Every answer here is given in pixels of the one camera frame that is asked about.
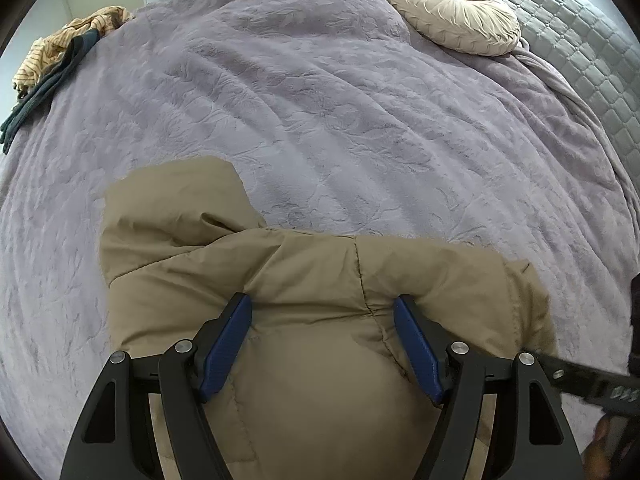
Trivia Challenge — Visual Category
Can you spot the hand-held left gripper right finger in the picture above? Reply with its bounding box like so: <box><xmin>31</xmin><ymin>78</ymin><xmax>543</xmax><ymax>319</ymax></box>
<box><xmin>394</xmin><ymin>295</ymin><xmax>586</xmax><ymax>480</ymax></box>

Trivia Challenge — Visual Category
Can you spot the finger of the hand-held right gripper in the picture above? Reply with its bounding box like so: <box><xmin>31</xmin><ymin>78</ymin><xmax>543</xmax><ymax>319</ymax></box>
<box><xmin>531</xmin><ymin>351</ymin><xmax>640</xmax><ymax>414</ymax></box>
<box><xmin>630</xmin><ymin>272</ymin><xmax>640</xmax><ymax>363</ymax></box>

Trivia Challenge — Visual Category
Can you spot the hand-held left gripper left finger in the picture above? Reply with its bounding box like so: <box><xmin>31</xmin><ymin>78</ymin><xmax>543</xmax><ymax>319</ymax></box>
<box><xmin>60</xmin><ymin>293</ymin><xmax>253</xmax><ymax>480</ymax></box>

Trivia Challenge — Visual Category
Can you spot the beige puffer jacket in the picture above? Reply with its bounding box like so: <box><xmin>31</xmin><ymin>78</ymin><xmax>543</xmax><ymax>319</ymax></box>
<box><xmin>99</xmin><ymin>156</ymin><xmax>559</xmax><ymax>480</ymax></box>

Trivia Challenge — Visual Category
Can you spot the person's right hand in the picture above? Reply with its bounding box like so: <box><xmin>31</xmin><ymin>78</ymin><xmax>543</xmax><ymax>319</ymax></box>
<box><xmin>584</xmin><ymin>415</ymin><xmax>612</xmax><ymax>480</ymax></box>

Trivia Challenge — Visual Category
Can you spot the purple embossed blanket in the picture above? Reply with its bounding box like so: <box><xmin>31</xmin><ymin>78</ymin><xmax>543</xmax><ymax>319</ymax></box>
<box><xmin>0</xmin><ymin>0</ymin><xmax>637</xmax><ymax>461</ymax></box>

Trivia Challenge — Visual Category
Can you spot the dark green garment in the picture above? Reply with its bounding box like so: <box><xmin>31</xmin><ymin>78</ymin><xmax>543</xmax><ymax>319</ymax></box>
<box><xmin>0</xmin><ymin>29</ymin><xmax>101</xmax><ymax>155</ymax></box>

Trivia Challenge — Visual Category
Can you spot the round beige pleated cushion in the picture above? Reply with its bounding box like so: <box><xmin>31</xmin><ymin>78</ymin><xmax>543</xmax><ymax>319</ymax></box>
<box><xmin>385</xmin><ymin>0</ymin><xmax>522</xmax><ymax>57</ymax></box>

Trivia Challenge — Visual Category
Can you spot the striped beige garment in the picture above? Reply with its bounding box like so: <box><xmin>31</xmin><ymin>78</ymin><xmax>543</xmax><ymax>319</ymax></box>
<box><xmin>12</xmin><ymin>6</ymin><xmax>136</xmax><ymax>95</ymax></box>

